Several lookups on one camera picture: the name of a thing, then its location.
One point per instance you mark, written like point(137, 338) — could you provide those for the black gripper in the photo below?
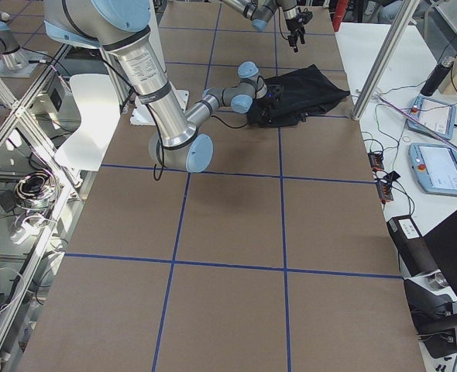
point(266, 103)
point(293, 26)

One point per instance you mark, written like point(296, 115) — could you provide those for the black printed t-shirt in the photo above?
point(306, 92)

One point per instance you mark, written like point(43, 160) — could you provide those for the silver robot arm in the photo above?
point(122, 29)
point(260, 15)

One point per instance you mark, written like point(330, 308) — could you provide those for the black power strip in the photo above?
point(381, 177)

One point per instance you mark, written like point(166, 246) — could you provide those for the black water bottle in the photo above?
point(437, 76)

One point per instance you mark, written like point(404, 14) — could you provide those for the far teach pendant tablet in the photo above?
point(433, 114)

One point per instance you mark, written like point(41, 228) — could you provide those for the teach pendant tablet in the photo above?
point(433, 114)
point(435, 168)

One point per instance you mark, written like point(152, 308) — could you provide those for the white chair seat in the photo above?
point(98, 105)

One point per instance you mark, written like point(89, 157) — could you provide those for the near teach pendant tablet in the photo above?
point(435, 168)

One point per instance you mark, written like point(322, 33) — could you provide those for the aluminium frame post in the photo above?
point(387, 49)

